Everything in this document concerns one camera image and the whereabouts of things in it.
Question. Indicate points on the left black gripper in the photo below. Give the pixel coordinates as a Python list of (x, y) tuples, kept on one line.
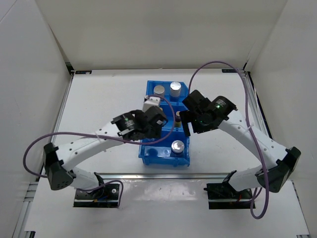
[(155, 132)]

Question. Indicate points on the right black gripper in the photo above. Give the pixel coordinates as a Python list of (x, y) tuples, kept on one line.
[(184, 116)]

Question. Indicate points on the yellow-label brown bottle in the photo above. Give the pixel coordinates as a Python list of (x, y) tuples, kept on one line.
[(178, 122)]

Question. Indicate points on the tall blue-label shaker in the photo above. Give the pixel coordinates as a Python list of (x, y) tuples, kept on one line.
[(159, 90), (175, 90)]

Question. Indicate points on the short red-label jar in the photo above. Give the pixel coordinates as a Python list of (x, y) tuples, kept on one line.
[(177, 148)]

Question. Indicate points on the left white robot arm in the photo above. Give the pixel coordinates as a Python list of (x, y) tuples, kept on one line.
[(61, 162)]

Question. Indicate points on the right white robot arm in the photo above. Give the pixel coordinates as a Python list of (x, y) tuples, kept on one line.
[(277, 161)]

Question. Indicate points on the blue three-compartment plastic bin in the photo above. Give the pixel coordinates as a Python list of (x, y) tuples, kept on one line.
[(160, 153)]

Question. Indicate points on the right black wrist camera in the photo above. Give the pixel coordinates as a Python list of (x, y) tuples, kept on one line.
[(196, 102)]

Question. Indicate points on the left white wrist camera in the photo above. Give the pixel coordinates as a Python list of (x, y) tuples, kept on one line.
[(150, 101)]

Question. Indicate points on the front aluminium rail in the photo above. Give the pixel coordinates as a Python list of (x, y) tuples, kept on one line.
[(164, 176)]

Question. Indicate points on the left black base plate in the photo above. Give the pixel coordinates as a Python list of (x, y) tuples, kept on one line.
[(109, 196)]

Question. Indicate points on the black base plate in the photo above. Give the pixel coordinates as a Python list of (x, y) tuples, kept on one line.
[(221, 197), (109, 196)]

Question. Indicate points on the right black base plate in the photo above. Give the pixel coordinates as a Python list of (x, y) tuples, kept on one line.
[(221, 197)]

